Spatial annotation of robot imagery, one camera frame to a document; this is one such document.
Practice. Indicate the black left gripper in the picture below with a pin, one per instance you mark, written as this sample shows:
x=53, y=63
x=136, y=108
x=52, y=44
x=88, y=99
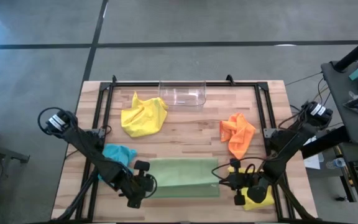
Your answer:
x=138, y=186

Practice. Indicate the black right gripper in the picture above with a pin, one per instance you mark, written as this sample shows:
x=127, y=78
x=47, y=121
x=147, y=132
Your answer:
x=242, y=182

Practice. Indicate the green microfiber towel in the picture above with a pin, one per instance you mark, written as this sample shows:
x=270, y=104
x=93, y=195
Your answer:
x=185, y=177

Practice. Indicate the yellow microfiber towel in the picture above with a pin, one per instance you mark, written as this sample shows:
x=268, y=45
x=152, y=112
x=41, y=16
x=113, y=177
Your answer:
x=145, y=116
x=256, y=206

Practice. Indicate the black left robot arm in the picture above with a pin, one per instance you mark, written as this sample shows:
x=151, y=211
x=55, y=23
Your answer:
x=89, y=146

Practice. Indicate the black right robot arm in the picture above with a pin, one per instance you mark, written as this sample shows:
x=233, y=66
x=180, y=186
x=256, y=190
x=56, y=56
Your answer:
x=291, y=143

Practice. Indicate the blue microfiber towel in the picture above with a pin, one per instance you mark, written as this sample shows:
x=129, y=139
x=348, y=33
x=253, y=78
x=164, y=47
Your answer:
x=120, y=154

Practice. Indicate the orange microfiber towel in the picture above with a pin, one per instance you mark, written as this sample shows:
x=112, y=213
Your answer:
x=239, y=133

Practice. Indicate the white paper sheet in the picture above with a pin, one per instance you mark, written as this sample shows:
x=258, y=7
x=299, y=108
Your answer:
x=314, y=161

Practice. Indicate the clear plastic bin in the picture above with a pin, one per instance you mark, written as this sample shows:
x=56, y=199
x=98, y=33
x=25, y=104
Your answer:
x=182, y=93

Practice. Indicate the black clamp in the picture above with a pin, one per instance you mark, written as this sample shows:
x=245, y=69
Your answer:
x=229, y=79
x=114, y=79

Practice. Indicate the clear plastic bottle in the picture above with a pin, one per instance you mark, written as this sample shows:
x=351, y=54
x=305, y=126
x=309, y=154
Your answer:
x=337, y=163

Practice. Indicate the small black floor object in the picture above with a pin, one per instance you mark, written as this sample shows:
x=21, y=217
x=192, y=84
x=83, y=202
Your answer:
x=340, y=198

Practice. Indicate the grey side table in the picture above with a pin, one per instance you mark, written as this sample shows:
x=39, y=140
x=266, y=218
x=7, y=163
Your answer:
x=337, y=102

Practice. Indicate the teal box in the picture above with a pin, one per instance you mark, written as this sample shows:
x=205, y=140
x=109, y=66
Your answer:
x=357, y=74

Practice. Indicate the black pole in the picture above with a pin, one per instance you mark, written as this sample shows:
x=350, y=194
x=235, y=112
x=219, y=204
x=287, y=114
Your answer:
x=357, y=51

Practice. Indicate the black aluminium frame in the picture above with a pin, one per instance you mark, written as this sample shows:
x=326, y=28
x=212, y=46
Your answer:
x=135, y=84

